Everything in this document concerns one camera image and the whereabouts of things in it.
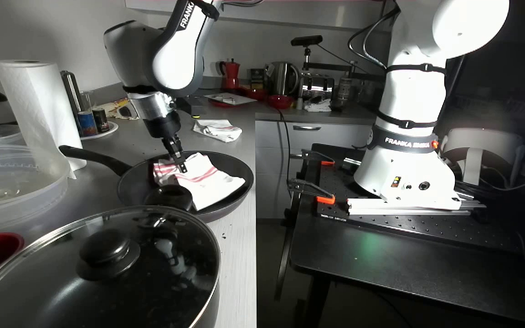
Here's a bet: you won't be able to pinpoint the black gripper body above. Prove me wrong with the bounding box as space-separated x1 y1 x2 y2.
142 110 186 156

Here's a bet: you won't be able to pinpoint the white towel red stripes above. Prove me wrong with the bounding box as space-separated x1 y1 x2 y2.
151 150 248 212
191 118 244 145

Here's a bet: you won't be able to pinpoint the dark purple frying pan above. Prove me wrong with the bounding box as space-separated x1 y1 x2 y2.
58 143 255 223

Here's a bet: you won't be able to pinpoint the white paper towel roll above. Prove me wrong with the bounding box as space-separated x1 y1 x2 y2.
0 57 87 172

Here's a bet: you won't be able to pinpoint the white round plate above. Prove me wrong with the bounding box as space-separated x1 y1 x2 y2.
78 119 120 141

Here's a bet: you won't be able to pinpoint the dark spice jar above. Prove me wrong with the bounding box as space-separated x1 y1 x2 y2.
91 107 113 134

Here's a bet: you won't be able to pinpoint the flat plate with paper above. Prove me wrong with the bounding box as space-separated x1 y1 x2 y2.
204 88 258 109

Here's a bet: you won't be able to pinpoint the blue spice jar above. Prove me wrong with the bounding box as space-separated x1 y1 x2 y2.
74 109 98 138

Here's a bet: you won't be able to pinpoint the red moka pot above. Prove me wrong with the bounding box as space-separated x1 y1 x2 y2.
217 57 244 92

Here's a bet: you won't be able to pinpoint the steel mill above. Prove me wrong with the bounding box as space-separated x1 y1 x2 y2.
60 68 89 116

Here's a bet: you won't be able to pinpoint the red bowl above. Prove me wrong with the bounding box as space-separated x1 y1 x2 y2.
260 90 295 110

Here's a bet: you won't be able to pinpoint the steel kettle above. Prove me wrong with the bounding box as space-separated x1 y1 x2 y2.
264 59 302 98

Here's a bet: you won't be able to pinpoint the black clamp orange trigger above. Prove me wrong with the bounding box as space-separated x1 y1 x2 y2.
300 147 339 169
284 178 339 209

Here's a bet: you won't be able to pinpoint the black cooking pot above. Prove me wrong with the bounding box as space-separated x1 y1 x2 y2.
187 262 222 328

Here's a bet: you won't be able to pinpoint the steel lever juicer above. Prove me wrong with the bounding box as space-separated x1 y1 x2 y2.
289 32 368 114

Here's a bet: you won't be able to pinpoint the grey drawer cabinet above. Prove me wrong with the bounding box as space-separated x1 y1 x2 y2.
253 116 377 220

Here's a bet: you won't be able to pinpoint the clear plastic container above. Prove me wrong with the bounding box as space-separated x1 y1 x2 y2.
0 123 73 236

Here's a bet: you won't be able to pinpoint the glass lid black knob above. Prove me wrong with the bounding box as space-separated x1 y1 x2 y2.
0 203 222 328

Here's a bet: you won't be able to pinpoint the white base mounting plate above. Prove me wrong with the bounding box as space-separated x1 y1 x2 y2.
344 194 486 216

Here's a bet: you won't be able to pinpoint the black robot table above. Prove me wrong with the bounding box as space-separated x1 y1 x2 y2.
288 141 525 325

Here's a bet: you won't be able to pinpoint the white round device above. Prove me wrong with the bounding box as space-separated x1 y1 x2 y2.
441 125 525 189

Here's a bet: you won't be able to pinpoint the black backdrop panel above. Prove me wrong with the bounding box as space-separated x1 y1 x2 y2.
443 0 525 183

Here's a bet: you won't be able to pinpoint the grey wall cabinet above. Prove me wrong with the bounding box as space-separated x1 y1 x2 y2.
124 0 392 30

